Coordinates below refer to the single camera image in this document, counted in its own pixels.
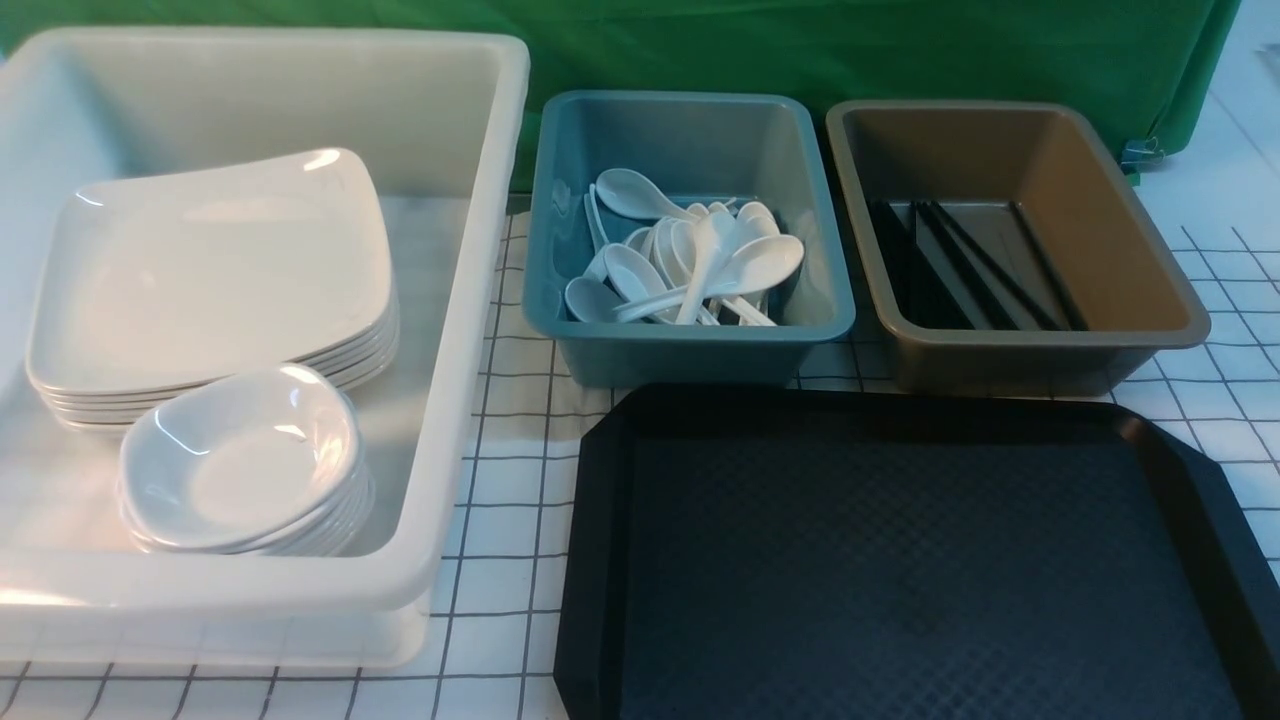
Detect small white sauce bowl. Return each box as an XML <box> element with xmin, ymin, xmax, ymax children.
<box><xmin>116</xmin><ymin>364</ymin><xmax>376</xmax><ymax>557</ymax></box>

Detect large white square rice plate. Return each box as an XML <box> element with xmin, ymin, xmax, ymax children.
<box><xmin>26</xmin><ymin>147</ymin><xmax>394</xmax><ymax>396</ymax></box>

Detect pile of white spoons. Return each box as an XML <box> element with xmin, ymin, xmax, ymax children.
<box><xmin>563</xmin><ymin>168</ymin><xmax>806</xmax><ymax>327</ymax></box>

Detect teal plastic bin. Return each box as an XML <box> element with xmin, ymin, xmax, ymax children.
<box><xmin>524</xmin><ymin>90</ymin><xmax>856</xmax><ymax>389</ymax></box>

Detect black serving tray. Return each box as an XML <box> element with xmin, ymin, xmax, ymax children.
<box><xmin>553</xmin><ymin>386</ymin><xmax>1279</xmax><ymax>719</ymax></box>

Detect black chopsticks in bin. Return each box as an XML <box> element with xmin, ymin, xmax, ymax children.
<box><xmin>868</xmin><ymin>200</ymin><xmax>1089</xmax><ymax>332</ymax></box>

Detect large white plastic tub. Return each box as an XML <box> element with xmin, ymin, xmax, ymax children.
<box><xmin>3</xmin><ymin>26</ymin><xmax>530</xmax><ymax>675</ymax></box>

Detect brown plastic bin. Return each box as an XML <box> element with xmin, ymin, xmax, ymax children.
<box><xmin>826</xmin><ymin>100</ymin><xmax>1211</xmax><ymax>398</ymax></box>

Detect stack of small white bowls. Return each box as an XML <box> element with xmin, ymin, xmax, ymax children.
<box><xmin>116</xmin><ymin>424</ymin><xmax>376</xmax><ymax>556</ymax></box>

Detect metal binder clip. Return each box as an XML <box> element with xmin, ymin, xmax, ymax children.
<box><xmin>1117</xmin><ymin>137</ymin><xmax>1167</xmax><ymax>174</ymax></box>

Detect stack of white square plates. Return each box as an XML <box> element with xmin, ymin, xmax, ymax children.
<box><xmin>29</xmin><ymin>296</ymin><xmax>401</xmax><ymax>436</ymax></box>

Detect green backdrop cloth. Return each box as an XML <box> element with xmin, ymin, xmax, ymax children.
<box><xmin>3</xmin><ymin>1</ymin><xmax>1239</xmax><ymax>190</ymax></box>

